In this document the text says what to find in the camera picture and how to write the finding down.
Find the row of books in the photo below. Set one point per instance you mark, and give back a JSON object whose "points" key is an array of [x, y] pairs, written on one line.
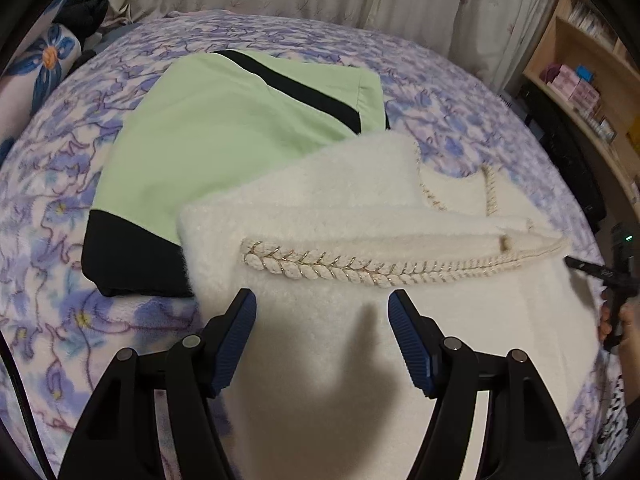
{"points": [[592, 22]]}

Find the wooden shelf desk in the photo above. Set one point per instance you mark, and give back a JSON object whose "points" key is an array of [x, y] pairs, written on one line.
{"points": [[555, 40]]}

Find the yellow paper bag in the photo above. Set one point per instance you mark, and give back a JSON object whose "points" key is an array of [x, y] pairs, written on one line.
{"points": [[635, 137]]}

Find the person's right hand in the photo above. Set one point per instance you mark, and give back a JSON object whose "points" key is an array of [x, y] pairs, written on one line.
{"points": [[630, 320]]}

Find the white fuzzy cardigan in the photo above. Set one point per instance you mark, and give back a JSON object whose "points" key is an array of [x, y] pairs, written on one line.
{"points": [[350, 200]]}

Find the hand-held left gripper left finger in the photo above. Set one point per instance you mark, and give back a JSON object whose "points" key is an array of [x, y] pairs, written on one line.
{"points": [[232, 345]]}

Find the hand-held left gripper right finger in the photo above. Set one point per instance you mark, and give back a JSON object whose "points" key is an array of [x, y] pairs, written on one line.
{"points": [[410, 345]]}

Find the purple cat-print blanket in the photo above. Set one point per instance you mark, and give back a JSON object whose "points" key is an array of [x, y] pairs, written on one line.
{"points": [[65, 170]]}

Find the black clothes heap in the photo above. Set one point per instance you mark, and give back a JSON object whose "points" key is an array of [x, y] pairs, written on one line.
{"points": [[82, 10]]}

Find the person's patterned clothing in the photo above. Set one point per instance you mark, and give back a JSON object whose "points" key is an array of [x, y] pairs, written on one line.
{"points": [[612, 425]]}

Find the black dotted cloth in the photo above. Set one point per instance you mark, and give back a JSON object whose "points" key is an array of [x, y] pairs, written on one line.
{"points": [[570, 160]]}

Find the pink drawer organizer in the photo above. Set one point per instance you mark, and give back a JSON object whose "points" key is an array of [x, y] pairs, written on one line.
{"points": [[570, 85]]}

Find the rolled floral quilt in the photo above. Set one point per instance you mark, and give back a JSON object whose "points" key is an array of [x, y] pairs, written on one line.
{"points": [[45, 60]]}

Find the small blue box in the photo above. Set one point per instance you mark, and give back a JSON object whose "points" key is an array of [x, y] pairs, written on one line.
{"points": [[584, 74]]}

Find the green and black garment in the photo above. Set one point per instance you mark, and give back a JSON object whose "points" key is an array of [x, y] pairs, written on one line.
{"points": [[200, 135]]}

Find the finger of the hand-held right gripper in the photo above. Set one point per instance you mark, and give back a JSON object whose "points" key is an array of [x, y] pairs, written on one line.
{"points": [[590, 268]]}

